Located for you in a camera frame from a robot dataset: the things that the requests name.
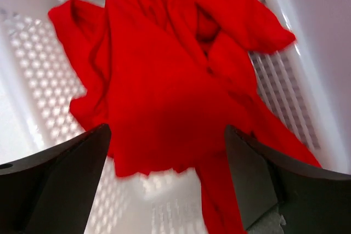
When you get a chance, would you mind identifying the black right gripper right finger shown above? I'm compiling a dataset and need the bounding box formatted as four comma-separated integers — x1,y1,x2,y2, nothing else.
224,125,350,233

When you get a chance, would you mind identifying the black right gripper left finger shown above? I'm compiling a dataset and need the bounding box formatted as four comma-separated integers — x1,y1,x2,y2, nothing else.
1,124,111,233

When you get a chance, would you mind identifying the red t shirt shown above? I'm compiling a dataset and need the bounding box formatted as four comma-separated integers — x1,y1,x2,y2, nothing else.
48,0,319,233

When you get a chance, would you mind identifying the white plastic laundry basket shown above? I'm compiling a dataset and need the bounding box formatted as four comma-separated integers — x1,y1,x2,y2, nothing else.
1,0,350,233

